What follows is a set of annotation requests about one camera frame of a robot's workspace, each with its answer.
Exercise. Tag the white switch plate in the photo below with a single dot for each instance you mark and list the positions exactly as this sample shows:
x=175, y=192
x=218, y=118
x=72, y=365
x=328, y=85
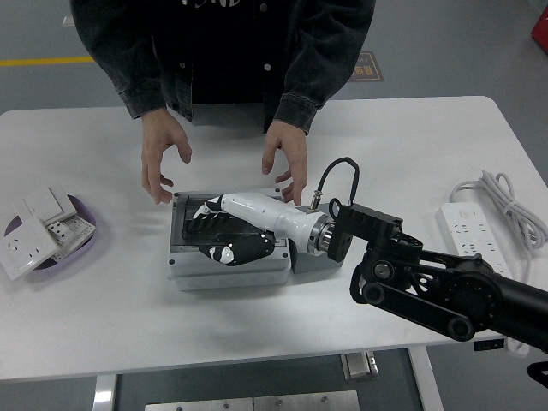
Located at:
x=43, y=203

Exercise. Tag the dark grey cube with hole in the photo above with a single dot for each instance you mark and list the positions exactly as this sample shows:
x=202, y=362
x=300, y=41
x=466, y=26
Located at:
x=312, y=265

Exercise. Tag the yellow floor tape line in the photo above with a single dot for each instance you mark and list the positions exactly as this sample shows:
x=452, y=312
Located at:
x=43, y=61

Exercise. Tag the grey metal base plate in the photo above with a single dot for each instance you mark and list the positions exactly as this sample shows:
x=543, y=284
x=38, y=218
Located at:
x=257, y=402

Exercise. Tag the person's left hand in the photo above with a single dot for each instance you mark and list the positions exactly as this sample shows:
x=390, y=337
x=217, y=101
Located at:
x=293, y=145

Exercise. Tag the grey box with clear lid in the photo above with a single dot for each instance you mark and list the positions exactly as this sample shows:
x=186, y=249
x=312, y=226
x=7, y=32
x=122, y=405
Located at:
x=227, y=280

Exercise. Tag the person's left forearm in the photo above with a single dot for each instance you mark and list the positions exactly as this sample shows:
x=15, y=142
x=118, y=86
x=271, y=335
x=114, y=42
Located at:
x=317, y=81

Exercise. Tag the purple tray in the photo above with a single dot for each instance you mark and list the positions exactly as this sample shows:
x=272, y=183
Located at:
x=64, y=265

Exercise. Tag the white perforated socket insert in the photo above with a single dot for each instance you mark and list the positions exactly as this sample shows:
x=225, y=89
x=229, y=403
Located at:
x=75, y=229

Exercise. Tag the person's right forearm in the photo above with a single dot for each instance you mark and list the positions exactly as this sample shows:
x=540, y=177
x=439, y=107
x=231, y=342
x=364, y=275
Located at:
x=128, y=81

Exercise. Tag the large white socket plate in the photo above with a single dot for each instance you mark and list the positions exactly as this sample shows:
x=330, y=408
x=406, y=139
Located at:
x=21, y=252

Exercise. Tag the white table leg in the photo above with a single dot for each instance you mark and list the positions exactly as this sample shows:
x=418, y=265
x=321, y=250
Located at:
x=426, y=381
x=104, y=394

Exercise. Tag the dark floor sign orange text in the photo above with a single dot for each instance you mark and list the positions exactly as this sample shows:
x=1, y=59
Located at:
x=368, y=68

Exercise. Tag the red object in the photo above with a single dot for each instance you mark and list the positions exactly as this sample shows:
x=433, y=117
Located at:
x=540, y=27

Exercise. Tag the person's right hand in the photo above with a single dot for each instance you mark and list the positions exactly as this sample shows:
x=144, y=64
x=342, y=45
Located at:
x=156, y=137

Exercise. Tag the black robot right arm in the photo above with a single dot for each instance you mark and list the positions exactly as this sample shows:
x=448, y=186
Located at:
x=428, y=291

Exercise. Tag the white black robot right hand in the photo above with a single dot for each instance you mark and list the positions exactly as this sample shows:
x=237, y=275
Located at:
x=265, y=212

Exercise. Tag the small silver floor plate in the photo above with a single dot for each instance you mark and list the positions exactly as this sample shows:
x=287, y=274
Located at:
x=66, y=20

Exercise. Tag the person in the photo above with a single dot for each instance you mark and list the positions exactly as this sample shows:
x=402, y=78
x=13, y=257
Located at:
x=227, y=51

